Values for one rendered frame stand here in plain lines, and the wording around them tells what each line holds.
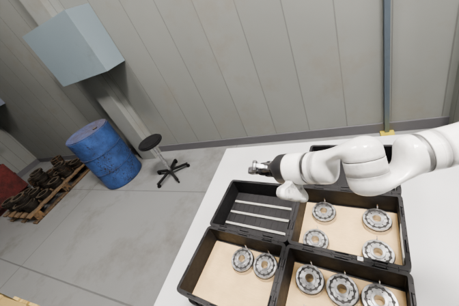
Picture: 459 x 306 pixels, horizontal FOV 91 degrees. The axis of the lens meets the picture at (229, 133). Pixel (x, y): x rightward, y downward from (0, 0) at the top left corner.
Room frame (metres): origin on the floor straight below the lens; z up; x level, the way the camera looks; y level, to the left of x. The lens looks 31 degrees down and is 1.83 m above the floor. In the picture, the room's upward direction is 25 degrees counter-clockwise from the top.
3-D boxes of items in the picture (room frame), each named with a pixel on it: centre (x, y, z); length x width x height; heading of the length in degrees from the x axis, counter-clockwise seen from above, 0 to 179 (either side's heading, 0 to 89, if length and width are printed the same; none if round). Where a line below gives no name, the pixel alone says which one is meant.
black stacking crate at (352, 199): (0.52, -0.27, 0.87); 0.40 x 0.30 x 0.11; 51
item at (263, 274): (0.52, 0.10, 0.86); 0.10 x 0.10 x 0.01
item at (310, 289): (0.41, -0.04, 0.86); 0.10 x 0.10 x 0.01
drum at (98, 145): (3.22, 1.83, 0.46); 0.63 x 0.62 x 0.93; 147
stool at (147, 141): (2.66, 0.99, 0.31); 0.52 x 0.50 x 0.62; 147
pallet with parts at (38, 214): (3.75, 3.30, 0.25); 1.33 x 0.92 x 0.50; 147
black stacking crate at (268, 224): (0.77, 0.04, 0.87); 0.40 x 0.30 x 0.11; 51
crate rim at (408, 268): (0.52, -0.27, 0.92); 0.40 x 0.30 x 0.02; 51
